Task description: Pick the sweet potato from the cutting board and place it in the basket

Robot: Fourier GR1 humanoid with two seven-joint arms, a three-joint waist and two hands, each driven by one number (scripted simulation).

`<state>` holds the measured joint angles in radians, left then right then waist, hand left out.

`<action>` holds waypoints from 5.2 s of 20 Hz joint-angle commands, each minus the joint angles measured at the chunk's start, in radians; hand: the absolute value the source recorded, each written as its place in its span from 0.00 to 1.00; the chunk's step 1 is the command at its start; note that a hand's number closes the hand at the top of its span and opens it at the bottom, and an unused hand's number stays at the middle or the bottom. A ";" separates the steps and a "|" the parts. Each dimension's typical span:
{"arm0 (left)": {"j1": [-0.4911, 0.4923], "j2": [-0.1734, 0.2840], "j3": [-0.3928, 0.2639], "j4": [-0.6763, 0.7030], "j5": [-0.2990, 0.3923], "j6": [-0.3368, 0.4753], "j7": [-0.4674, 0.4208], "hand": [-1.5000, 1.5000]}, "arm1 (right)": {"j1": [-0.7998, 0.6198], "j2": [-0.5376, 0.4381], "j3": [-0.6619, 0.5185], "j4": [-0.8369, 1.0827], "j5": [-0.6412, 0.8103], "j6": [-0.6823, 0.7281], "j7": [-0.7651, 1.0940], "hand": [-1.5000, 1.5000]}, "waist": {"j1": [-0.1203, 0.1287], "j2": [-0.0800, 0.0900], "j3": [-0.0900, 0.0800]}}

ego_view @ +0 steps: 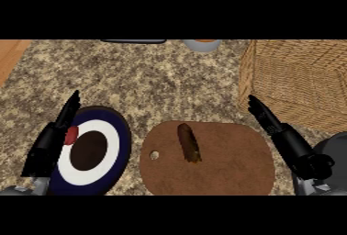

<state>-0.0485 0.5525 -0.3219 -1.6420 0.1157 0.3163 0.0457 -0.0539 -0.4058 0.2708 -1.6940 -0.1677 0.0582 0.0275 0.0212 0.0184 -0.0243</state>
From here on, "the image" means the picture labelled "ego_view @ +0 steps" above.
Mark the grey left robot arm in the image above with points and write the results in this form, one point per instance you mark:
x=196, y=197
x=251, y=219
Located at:
x=26, y=187

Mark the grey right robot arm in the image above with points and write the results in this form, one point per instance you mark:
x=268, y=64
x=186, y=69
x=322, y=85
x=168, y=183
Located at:
x=328, y=165

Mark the wicker basket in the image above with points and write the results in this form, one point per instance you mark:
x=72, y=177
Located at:
x=298, y=79

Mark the grey cup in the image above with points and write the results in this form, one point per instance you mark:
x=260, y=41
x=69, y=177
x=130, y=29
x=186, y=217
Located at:
x=201, y=44

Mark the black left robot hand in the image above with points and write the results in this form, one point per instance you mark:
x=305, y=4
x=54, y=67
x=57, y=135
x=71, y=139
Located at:
x=47, y=143

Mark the small red object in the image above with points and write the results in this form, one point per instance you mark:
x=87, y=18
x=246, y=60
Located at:
x=71, y=135

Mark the brown wooden cutting board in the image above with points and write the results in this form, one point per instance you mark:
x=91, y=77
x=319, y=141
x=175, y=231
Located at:
x=211, y=165

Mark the blue white ringed plate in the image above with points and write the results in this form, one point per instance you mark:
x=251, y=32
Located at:
x=90, y=151

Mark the dark flat object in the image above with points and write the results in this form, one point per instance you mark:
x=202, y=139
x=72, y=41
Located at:
x=133, y=41

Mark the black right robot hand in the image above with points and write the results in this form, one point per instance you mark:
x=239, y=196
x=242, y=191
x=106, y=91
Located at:
x=288, y=143

